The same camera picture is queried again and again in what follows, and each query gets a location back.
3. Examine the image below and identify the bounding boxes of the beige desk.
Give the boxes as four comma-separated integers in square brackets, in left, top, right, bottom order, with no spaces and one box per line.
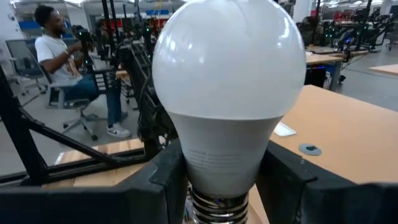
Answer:
[248,84,398,224]

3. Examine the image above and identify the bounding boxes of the person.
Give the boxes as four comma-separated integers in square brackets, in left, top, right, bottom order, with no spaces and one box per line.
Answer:
[33,4,132,139]

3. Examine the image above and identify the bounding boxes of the white lightbulb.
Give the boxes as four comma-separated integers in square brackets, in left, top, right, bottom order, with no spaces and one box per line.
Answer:
[151,0,307,224]

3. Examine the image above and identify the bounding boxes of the black metal table frame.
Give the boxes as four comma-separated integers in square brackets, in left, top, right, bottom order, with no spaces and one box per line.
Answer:
[0,65,150,187]

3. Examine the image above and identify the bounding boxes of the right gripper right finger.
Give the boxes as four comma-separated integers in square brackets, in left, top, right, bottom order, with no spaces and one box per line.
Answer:
[256,140,398,224]

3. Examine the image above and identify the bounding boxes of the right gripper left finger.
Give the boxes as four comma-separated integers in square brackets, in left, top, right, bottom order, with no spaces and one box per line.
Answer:
[0,138,189,224]

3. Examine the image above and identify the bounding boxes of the grey round desk grommet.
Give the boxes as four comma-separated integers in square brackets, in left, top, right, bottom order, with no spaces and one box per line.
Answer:
[298,142,323,156]

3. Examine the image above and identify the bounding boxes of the background wooden desk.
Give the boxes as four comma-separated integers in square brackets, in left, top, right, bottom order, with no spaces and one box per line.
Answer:
[305,52,345,91]

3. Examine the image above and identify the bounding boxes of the white rectangular card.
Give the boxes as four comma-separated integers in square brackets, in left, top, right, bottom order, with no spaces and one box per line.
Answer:
[273,121,297,138]

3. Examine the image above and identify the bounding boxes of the grey office chair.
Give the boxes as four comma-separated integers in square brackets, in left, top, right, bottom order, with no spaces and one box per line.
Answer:
[5,39,47,94]
[40,67,103,141]

